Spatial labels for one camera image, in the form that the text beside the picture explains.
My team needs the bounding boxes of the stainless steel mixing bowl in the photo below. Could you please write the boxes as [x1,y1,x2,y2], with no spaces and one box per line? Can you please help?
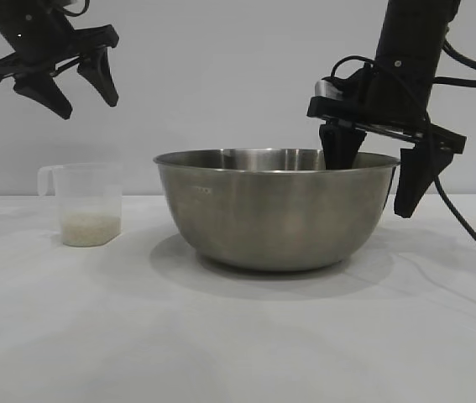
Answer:
[152,147,401,272]

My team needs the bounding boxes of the clear plastic measuring cup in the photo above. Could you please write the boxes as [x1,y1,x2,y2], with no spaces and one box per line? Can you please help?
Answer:
[37,162,124,249]

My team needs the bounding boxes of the black left wrist camera cable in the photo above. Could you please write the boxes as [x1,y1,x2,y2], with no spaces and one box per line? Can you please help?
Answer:
[65,0,92,18]

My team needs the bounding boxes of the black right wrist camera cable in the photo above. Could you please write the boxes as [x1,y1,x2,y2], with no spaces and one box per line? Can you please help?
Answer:
[330,55,476,272]

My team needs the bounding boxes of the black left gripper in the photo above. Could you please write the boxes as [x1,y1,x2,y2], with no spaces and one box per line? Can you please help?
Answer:
[0,0,120,121]

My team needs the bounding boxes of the white rice grains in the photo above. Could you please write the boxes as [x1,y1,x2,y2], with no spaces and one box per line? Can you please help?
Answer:
[60,212,120,248]

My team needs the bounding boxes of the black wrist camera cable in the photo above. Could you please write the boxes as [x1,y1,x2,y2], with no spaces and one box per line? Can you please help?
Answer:
[330,55,476,272]
[65,0,92,18]

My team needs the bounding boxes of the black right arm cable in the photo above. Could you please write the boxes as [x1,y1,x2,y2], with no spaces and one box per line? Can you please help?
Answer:
[432,24,476,89]

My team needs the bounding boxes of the white tablecloth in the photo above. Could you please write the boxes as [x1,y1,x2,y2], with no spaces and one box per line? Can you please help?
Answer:
[0,194,476,403]

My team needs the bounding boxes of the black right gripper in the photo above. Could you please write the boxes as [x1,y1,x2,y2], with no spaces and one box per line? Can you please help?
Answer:
[307,18,468,219]

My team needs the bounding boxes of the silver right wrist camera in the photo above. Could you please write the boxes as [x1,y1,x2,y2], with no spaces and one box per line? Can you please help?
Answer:
[313,77,350,102]

